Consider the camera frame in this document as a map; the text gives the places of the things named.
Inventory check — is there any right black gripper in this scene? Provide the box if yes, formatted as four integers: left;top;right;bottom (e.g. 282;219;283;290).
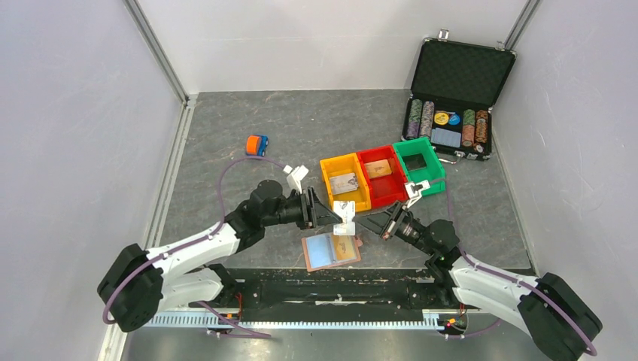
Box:
352;200;436;256

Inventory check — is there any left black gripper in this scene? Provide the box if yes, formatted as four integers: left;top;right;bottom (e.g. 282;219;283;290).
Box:
263;187;342;230

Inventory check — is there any tan leather card holder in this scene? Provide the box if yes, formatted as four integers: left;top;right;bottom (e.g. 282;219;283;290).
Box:
301;233;363;272

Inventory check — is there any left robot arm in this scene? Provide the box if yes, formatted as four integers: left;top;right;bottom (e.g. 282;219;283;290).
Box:
97;180;342;332

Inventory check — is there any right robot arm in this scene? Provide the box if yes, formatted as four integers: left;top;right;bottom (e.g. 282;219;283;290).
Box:
354;202;603;360

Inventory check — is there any card in yellow bin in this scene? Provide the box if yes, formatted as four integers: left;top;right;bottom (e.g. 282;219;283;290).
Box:
329;172;359;196

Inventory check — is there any card in red bin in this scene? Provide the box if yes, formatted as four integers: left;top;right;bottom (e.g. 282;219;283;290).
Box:
364;159;393;179

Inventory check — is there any card in green bin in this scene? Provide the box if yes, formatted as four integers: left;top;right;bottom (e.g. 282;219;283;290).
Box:
401;153;427;172

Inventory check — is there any light blue card deck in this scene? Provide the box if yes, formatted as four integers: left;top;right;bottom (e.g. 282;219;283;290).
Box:
430;128;462;148

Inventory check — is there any red plastic bin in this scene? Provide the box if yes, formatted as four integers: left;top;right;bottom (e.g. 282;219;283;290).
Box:
356;144;408;208

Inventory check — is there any yellow plastic bin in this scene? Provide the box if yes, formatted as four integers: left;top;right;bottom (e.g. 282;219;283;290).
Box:
320;153;372;212

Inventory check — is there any green plastic bin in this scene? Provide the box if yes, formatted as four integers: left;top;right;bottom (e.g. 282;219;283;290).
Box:
392;138;445;196

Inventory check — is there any blue orange toy car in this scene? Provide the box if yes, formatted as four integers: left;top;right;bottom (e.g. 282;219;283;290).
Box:
245;135;269;157

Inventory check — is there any yellow dealer chip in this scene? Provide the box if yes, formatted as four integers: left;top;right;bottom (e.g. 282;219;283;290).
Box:
433;111;450;126

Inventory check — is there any blue dealer chip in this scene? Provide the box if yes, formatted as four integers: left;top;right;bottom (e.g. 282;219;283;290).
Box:
448;114;461;126

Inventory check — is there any black poker chip case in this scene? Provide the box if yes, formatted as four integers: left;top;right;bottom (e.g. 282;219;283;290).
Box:
400;38;517;161

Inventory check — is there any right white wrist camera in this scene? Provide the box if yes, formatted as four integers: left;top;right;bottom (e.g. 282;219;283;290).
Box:
403;180;430;209

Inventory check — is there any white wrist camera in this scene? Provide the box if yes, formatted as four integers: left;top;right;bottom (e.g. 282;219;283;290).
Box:
283;165;309;194
403;180;430;209

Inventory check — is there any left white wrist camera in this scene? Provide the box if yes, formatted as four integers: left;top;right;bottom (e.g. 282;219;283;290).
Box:
283;165;309;194

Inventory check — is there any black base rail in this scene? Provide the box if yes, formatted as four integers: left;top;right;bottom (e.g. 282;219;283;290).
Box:
207;268;461;322

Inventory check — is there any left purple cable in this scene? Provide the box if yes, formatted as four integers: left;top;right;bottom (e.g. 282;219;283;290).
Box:
102;155;295;338

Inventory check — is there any purple cable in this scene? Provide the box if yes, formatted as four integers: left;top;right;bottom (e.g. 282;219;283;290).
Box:
102;155;295;338
428;177;598;357

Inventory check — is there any white toothed cable duct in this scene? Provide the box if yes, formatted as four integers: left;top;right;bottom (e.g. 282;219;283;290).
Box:
145;310;466;332

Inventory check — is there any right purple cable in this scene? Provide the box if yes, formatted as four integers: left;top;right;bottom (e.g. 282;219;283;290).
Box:
428;177;598;357

